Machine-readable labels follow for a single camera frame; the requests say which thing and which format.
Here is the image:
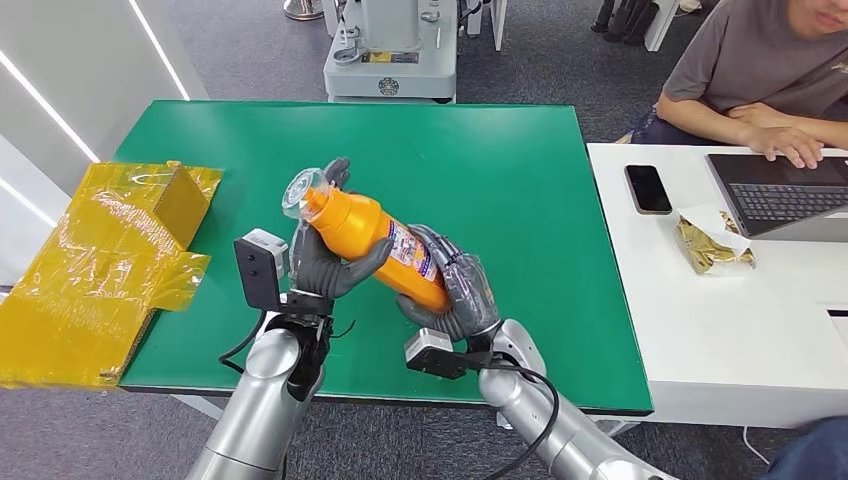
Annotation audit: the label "person's right hand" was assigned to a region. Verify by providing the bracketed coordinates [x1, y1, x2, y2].
[745, 125, 827, 170]

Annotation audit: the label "person's hand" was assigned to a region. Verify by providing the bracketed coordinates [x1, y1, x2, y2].
[725, 101, 791, 131]
[745, 125, 827, 170]

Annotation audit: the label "green top table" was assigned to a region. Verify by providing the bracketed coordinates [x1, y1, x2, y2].
[113, 100, 655, 423]

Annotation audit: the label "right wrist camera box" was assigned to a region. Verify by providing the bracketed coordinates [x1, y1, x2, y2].
[404, 327, 497, 382]

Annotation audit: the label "blue cloth-covered object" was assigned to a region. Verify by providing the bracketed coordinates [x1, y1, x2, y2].
[758, 415, 848, 480]

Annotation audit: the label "person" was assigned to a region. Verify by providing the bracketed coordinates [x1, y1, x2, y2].
[629, 0, 848, 170]

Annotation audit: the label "white furniture panel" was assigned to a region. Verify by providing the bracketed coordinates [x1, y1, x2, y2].
[463, 0, 508, 54]

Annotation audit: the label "black smartphone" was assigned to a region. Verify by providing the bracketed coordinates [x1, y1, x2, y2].
[623, 164, 674, 217]

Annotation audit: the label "yellow taped cardboard box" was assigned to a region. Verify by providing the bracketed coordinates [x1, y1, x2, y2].
[0, 160, 225, 391]

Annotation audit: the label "grey laptop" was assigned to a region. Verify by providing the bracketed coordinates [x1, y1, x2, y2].
[705, 153, 848, 244]

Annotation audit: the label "white desk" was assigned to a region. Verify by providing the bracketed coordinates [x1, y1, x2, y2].
[546, 143, 848, 440]

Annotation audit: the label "person's left hand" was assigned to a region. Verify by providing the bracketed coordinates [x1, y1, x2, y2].
[725, 101, 791, 131]

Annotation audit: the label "black shoes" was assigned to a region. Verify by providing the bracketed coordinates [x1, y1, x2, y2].
[590, 0, 661, 48]

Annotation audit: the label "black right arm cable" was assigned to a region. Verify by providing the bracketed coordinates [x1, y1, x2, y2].
[482, 360, 562, 480]

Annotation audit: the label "orange bottle with clear cap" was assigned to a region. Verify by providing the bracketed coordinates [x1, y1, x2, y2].
[281, 167, 454, 315]

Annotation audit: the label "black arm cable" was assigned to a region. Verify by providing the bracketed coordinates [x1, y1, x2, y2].
[482, 360, 562, 480]
[217, 309, 268, 376]

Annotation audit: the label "white floor cable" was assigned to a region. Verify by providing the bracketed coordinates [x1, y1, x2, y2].
[741, 425, 772, 466]

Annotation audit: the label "gold snack packet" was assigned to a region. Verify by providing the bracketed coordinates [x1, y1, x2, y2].
[675, 206, 757, 277]

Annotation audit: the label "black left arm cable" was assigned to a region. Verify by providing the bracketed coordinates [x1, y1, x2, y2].
[217, 309, 268, 376]

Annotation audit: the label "white furniture leg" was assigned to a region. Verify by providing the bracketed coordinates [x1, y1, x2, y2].
[642, 0, 684, 54]

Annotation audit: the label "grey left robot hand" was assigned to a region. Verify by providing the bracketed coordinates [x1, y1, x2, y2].
[288, 156, 396, 301]

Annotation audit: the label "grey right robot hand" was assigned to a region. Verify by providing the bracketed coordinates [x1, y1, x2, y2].
[396, 223, 504, 343]

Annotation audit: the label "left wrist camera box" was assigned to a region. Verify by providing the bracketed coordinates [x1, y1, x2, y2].
[233, 228, 333, 317]

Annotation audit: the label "white grey machine base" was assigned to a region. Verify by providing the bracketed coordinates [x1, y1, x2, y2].
[323, 0, 459, 105]

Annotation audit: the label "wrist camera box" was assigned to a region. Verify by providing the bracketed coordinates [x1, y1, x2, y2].
[404, 327, 497, 382]
[233, 228, 333, 317]

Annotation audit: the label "chrome stand base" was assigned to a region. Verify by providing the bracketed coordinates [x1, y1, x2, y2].
[283, 0, 325, 23]

